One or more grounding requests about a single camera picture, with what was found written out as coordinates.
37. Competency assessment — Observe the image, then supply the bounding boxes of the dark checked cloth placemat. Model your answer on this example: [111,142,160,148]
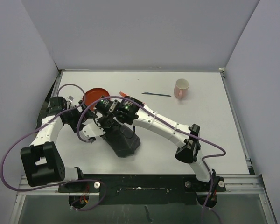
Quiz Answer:
[101,122,141,158]

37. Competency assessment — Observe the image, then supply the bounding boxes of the pink white mug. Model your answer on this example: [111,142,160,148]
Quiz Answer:
[174,78,189,99]

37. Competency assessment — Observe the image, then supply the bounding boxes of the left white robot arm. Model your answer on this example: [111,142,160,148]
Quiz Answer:
[21,97,86,192]

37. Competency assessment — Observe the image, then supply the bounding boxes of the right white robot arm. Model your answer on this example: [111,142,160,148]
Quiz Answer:
[93,96,226,193]

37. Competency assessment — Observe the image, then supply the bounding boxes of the orange round plate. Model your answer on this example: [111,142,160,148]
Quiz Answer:
[82,88,110,106]

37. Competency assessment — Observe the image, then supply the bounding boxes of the blue plastic knife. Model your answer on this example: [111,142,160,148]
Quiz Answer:
[142,92,171,97]

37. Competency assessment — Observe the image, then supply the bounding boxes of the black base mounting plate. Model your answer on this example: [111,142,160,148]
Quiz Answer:
[58,174,226,208]

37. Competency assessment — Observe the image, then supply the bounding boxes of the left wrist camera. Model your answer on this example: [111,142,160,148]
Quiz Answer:
[66,96,74,102]

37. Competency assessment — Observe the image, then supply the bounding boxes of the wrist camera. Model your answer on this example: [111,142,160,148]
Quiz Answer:
[66,96,74,102]
[80,123,105,143]

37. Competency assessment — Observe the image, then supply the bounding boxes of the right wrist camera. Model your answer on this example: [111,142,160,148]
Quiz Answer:
[80,123,105,143]

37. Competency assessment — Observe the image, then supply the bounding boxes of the aluminium frame rail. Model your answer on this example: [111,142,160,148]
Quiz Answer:
[17,174,264,195]

